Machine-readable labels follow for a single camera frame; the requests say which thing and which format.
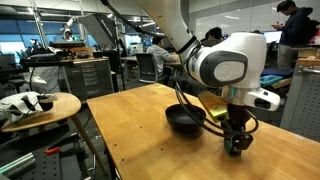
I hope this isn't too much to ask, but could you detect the green block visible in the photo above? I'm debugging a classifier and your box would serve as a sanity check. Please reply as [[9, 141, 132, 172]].
[[224, 139, 241, 156]]

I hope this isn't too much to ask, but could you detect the teal tray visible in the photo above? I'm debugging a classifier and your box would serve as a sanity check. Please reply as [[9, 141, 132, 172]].
[[260, 75, 283, 87]]

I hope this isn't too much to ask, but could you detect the seated person in grey shirt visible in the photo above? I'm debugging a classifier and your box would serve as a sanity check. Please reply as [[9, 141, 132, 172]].
[[147, 36, 179, 85]]

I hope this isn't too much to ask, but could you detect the grey perforated cabinet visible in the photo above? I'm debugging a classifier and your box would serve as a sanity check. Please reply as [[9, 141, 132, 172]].
[[280, 58, 320, 141]]

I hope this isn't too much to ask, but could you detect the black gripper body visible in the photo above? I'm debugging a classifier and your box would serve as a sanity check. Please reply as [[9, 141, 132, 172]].
[[227, 104, 250, 133]]

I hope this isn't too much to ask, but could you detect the grey drawer cabinet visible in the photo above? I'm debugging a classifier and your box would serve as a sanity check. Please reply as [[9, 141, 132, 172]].
[[65, 59, 114, 102]]

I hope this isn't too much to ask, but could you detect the grey office chair left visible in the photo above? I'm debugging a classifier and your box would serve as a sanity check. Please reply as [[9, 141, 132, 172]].
[[136, 53, 158, 83]]

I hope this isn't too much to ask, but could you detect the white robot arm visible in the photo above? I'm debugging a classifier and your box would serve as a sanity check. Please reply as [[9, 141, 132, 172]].
[[135, 0, 280, 152]]

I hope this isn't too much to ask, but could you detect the orange handled tool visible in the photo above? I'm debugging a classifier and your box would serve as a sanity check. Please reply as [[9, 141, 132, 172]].
[[45, 146, 61, 155]]

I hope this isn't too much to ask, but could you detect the yellow green wrist camera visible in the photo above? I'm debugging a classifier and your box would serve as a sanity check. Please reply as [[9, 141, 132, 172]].
[[198, 92, 229, 123]]

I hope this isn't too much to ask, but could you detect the black bowl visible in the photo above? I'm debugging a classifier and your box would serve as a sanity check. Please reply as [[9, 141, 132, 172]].
[[165, 104, 206, 134]]

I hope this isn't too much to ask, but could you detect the photo softbox light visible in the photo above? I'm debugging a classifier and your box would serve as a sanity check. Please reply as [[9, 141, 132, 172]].
[[79, 13, 117, 46]]

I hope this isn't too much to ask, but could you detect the round wooden side table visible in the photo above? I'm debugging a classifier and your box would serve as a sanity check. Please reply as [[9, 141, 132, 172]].
[[1, 92, 108, 175]]

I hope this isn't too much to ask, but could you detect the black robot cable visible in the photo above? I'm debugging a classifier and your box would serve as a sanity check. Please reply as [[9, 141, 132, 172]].
[[99, 0, 260, 139]]

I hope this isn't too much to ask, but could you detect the white cloth on side table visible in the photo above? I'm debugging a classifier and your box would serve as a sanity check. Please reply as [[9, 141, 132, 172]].
[[0, 92, 43, 122]]

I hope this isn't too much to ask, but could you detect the standing person in dark hoodie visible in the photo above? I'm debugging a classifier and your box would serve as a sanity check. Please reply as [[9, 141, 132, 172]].
[[273, 0, 318, 69]]

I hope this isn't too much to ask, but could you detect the seated person dark shirt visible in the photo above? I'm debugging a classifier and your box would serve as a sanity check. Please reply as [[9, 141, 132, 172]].
[[201, 27, 223, 47]]

